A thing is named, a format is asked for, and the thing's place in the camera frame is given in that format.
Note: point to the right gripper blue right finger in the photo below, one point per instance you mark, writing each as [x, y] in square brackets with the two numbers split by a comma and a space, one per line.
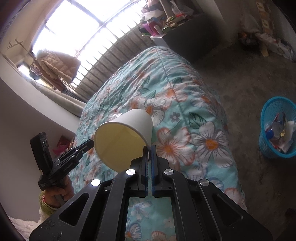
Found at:
[154, 169]

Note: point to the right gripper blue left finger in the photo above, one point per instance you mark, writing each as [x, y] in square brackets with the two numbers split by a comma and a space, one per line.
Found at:
[144, 171]

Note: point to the white paper cup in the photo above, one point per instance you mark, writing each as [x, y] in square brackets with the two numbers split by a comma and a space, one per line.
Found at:
[119, 141]

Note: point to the clear Pepsi plastic bottle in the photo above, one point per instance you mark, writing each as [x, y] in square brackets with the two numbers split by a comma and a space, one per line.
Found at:
[275, 131]

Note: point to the white tissue paper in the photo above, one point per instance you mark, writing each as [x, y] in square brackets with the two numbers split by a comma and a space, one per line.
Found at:
[285, 141]

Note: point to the person left hand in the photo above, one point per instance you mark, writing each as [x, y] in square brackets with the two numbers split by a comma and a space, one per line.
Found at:
[66, 193]

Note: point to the gift bags pile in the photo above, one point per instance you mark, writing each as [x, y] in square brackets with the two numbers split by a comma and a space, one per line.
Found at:
[64, 144]

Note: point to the floral turquoise bed quilt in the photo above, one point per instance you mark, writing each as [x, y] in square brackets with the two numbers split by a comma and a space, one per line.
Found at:
[189, 130]

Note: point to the beige puffer jacket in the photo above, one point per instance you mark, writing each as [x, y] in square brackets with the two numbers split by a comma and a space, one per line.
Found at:
[58, 65]

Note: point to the blue plastic waste basket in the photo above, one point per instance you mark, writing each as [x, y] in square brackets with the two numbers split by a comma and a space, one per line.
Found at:
[276, 109]

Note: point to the dark grey cabinet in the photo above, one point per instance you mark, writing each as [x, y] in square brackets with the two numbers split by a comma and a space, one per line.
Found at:
[192, 39]

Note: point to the patterned tall cardboard box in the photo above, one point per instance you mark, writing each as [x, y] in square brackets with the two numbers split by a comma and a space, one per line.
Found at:
[265, 16]

